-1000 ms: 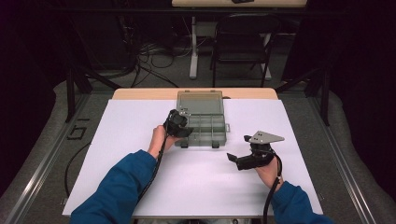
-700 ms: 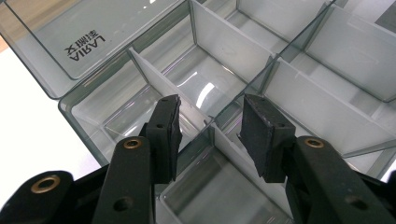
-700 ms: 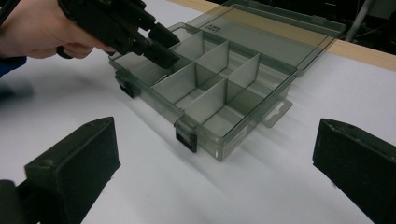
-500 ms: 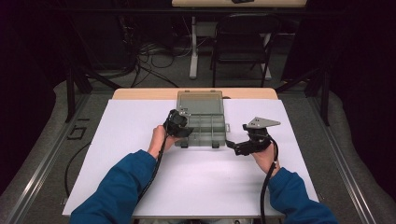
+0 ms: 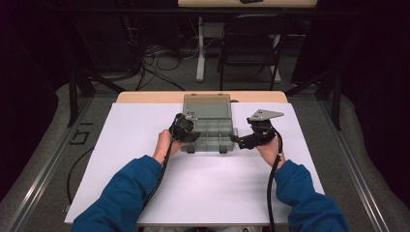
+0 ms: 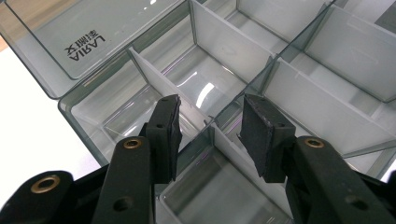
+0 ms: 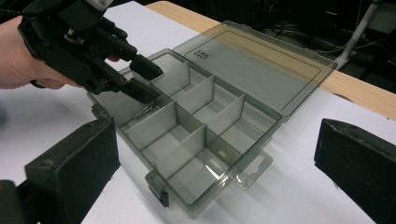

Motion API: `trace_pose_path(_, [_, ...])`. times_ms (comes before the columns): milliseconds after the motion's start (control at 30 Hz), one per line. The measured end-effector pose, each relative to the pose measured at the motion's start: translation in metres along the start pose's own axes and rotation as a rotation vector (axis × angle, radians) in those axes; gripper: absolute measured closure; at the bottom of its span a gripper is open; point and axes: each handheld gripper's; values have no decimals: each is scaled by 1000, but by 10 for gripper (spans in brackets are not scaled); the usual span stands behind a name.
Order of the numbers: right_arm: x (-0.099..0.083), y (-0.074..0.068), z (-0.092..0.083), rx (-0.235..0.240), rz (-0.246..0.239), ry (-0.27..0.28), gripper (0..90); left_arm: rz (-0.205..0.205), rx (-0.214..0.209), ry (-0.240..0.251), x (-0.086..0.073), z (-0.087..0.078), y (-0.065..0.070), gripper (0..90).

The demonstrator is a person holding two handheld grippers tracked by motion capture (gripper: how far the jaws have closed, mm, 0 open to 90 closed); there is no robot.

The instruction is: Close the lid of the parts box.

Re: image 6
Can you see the white table mat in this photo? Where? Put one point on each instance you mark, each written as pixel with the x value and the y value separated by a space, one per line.
pixel 25 124

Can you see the grey clear plastic compartment box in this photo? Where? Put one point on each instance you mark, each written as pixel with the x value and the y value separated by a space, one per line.
pixel 218 71

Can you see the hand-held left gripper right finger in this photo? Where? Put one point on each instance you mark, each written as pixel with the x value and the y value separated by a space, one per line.
pixel 264 140

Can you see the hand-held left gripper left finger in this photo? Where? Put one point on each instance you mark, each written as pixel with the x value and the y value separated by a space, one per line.
pixel 165 140

